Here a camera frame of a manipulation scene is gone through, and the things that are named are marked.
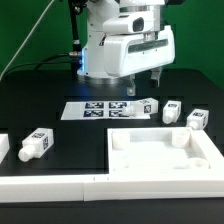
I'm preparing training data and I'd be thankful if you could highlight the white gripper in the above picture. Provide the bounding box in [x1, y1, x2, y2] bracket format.
[104, 25, 175, 96]

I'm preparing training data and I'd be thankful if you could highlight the white square tabletop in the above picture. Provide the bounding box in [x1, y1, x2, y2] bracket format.
[107, 127, 224, 180]

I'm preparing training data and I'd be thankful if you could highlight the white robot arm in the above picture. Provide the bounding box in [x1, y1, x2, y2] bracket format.
[78, 0, 175, 96]

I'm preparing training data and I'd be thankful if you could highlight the paper sheet with markers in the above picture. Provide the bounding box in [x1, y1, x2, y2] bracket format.
[61, 101, 150, 120]

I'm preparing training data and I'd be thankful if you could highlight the white obstacle front bar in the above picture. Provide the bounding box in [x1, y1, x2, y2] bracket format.
[0, 172, 224, 203]

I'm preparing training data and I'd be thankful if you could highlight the white obstacle bar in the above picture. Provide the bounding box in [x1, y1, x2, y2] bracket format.
[0, 172, 224, 203]
[0, 134, 9, 163]

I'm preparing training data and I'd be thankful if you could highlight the white obstacle left bar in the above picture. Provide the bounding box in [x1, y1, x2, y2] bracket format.
[0, 134, 9, 163]

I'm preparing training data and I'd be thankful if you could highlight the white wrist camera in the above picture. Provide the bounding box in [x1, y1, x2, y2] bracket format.
[103, 13, 154, 35]

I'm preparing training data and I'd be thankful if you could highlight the black cable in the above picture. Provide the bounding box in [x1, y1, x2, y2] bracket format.
[0, 52, 83, 81]

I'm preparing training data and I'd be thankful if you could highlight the grey cable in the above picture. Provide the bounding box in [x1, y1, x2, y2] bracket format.
[0, 0, 57, 83]

